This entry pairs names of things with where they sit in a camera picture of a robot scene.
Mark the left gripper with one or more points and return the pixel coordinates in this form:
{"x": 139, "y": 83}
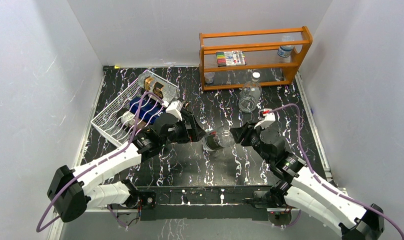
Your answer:
{"x": 194, "y": 134}

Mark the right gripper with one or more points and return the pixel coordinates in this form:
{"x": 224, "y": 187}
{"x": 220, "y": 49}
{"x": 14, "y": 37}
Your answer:
{"x": 244, "y": 132}

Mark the clear round white-capped bottle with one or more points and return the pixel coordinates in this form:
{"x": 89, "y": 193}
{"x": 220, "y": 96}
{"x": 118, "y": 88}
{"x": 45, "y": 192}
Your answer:
{"x": 217, "y": 139}

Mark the blue square bottle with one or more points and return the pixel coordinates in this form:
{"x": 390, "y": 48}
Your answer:
{"x": 148, "y": 106}

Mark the dark green wine bottle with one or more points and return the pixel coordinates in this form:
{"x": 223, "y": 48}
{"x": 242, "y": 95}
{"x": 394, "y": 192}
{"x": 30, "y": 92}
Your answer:
{"x": 127, "y": 120}

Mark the grey bottle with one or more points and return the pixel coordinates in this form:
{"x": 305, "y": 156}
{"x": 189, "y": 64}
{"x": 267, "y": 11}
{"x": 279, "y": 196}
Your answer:
{"x": 154, "y": 83}

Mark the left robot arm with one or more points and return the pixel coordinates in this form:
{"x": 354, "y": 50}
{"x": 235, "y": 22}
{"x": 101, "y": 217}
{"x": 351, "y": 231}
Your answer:
{"x": 73, "y": 190}

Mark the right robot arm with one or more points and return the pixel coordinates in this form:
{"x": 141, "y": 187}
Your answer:
{"x": 305, "y": 190}

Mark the small glass jar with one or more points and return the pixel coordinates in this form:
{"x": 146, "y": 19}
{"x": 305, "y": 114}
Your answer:
{"x": 209, "y": 78}

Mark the orange wooden shelf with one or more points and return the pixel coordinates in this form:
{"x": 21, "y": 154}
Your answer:
{"x": 260, "y": 49}

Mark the marker pen set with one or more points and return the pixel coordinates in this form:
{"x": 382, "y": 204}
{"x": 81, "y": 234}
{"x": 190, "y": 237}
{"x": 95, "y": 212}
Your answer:
{"x": 230, "y": 58}

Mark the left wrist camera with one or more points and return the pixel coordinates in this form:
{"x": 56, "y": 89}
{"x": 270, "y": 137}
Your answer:
{"x": 175, "y": 108}

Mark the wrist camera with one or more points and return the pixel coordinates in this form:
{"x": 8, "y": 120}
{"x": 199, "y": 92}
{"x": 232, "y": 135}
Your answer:
{"x": 175, "y": 108}
{"x": 268, "y": 118}

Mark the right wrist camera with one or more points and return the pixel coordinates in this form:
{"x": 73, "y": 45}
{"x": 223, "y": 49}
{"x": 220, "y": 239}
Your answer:
{"x": 268, "y": 118}

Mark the white wire wine rack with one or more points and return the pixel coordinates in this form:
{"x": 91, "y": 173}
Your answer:
{"x": 106, "y": 121}

